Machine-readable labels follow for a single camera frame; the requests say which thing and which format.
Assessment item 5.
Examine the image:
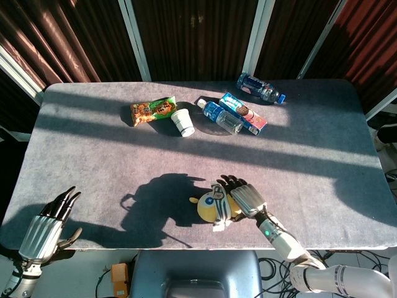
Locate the reddish brown curtain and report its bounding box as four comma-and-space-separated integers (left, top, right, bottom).
254, 0, 397, 115

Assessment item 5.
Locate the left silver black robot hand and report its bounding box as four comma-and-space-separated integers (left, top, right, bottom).
18, 186, 83, 266

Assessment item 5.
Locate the white paper cup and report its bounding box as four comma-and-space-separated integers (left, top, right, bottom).
170, 107, 196, 138

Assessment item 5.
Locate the orange box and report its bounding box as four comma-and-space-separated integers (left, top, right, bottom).
110, 263, 130, 296

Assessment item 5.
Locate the blue grey robot torso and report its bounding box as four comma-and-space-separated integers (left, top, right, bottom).
128, 250, 264, 298

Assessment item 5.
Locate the grey table cloth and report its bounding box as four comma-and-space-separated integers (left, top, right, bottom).
0, 79, 397, 251

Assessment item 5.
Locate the white cap plastic bottle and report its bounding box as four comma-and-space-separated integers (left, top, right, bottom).
197, 98, 244, 136

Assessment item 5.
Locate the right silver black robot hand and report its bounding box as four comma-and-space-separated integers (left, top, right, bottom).
220, 174, 269, 222

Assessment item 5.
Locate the blue cap plastic bottle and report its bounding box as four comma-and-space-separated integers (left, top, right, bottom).
236, 72, 287, 105

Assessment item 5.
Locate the yellow plush toy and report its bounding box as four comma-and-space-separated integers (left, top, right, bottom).
189, 182, 246, 233

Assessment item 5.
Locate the white frame post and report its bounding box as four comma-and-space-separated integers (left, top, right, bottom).
242, 0, 277, 83
117, 0, 152, 83
0, 45, 45, 105
296, 0, 347, 80
365, 86, 397, 120

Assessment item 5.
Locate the orange green snack bag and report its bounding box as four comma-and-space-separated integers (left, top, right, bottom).
129, 95, 178, 128

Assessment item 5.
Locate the black cable bundle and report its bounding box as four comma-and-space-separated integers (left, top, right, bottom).
257, 249, 388, 298

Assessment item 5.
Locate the blue pink cookie box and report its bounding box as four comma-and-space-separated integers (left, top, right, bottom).
218, 91, 268, 136

